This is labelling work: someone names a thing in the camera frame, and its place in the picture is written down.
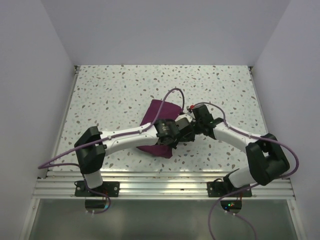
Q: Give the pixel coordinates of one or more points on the purple cloth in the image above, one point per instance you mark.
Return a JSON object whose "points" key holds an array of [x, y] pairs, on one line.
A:
{"points": [[169, 111]]}

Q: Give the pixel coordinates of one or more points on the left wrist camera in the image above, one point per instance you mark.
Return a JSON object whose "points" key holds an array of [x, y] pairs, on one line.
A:
{"points": [[183, 120]]}

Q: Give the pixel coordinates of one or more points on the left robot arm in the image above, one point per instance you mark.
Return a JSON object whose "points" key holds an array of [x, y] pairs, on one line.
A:
{"points": [[94, 145]]}

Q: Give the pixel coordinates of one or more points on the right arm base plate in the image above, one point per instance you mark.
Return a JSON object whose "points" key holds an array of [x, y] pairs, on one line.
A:
{"points": [[219, 188]]}

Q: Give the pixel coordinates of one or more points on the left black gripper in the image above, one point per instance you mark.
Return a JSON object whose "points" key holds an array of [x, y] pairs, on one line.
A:
{"points": [[175, 143]]}

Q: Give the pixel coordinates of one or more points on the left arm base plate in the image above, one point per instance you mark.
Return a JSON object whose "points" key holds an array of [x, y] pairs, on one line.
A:
{"points": [[109, 188]]}

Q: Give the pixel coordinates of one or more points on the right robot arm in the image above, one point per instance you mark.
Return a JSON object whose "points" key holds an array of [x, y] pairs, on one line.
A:
{"points": [[266, 160]]}

